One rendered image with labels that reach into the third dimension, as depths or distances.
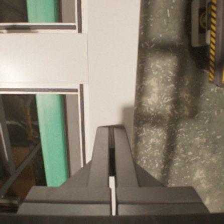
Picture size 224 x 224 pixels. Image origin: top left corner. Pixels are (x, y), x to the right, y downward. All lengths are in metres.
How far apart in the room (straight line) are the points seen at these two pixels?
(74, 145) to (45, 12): 0.19
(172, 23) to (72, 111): 1.02
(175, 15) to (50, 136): 1.08
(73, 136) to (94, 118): 0.11
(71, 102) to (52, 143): 0.07
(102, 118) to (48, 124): 0.11
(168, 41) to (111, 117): 1.03
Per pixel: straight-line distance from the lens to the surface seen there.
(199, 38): 1.09
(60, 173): 0.28
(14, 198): 1.26
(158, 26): 1.15
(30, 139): 1.03
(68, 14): 0.24
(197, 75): 1.24
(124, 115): 0.15
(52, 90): 0.21
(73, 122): 0.25
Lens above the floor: 1.08
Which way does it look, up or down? 73 degrees down
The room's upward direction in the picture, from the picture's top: 176 degrees clockwise
